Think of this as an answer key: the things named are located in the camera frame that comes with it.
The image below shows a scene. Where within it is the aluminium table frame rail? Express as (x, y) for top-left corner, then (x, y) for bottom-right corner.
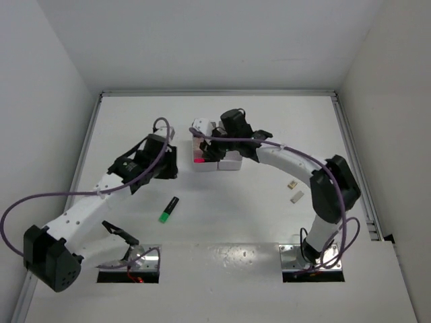
(12, 91), (385, 322)

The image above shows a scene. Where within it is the white right organizer box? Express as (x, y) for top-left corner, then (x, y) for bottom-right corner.
(218, 151), (242, 171)

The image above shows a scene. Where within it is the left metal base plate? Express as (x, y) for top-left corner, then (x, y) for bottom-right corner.
(121, 244), (162, 272)

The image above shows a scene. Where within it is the metal base plate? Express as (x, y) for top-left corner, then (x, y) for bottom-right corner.
(279, 244), (343, 273)
(121, 244), (162, 272)

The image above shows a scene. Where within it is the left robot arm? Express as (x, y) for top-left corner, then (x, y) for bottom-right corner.
(24, 129), (178, 293)

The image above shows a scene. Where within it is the white organizer box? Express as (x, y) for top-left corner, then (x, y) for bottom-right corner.
(218, 151), (242, 171)
(192, 136), (218, 172)

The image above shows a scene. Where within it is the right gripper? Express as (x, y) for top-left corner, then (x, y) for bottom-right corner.
(201, 127), (239, 161)

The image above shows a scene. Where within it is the beige eraser block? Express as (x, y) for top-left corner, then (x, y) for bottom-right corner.
(290, 190), (304, 204)

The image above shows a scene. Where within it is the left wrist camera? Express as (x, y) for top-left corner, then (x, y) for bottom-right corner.
(153, 126), (175, 143)

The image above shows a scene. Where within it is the green black highlighter marker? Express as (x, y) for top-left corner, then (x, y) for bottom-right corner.
(158, 196), (179, 223)

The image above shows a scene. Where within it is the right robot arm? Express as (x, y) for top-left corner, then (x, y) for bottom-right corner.
(190, 109), (361, 264)

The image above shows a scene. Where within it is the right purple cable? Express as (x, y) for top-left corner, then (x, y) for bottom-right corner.
(189, 127), (361, 274)

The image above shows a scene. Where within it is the white left organizer box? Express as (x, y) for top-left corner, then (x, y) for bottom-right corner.
(192, 136), (218, 172)

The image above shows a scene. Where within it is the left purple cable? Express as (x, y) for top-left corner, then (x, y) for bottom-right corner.
(0, 116), (172, 270)

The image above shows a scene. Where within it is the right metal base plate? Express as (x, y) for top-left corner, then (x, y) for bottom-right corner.
(279, 244), (343, 273)

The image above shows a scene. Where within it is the purple cable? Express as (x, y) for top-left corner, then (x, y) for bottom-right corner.
(189, 127), (361, 274)
(0, 116), (172, 270)

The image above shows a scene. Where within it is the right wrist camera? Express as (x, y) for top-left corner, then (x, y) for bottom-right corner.
(191, 118), (216, 136)

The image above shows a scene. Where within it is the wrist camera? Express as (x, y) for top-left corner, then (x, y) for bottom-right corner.
(191, 118), (216, 136)
(153, 126), (175, 143)

